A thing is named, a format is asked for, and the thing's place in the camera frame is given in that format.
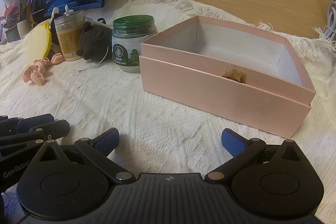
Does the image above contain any red leaf potted plant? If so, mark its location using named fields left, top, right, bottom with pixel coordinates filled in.
left=0, top=2, right=21, bottom=42

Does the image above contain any black cylindrical object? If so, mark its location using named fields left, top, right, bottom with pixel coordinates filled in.
left=30, top=0, right=46, bottom=22

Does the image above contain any pink cardboard box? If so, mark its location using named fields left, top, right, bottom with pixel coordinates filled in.
left=139, top=15, right=317, bottom=139

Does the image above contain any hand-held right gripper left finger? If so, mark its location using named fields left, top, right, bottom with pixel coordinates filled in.
left=33, top=127, right=135, bottom=186

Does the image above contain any yellow mesh pouch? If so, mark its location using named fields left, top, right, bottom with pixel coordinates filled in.
left=28, top=21, right=52, bottom=62

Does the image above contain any green plant in white pot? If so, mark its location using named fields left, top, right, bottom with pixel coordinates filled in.
left=16, top=0, right=32, bottom=39

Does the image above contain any clear bottle with white cap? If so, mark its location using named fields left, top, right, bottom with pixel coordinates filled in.
left=52, top=5, right=86, bottom=62

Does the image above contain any pink fabric scrunchie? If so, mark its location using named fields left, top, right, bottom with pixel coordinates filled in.
left=23, top=57, right=50, bottom=86

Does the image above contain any green lid jar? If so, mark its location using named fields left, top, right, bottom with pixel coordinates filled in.
left=112, top=15, right=158, bottom=73

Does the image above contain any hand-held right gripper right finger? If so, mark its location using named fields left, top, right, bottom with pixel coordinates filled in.
left=205, top=128, right=306, bottom=184

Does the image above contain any small brown plush toy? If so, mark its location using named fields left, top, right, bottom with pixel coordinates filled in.
left=223, top=68, right=247, bottom=83

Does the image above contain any white fringed blanket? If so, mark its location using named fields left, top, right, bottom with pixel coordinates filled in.
left=0, top=0, right=336, bottom=224

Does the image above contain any black plush toy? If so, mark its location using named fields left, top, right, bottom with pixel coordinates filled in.
left=73, top=18, right=114, bottom=76

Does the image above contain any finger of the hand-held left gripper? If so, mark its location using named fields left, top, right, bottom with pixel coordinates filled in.
left=0, top=120, right=70, bottom=159
left=0, top=114, right=55, bottom=136

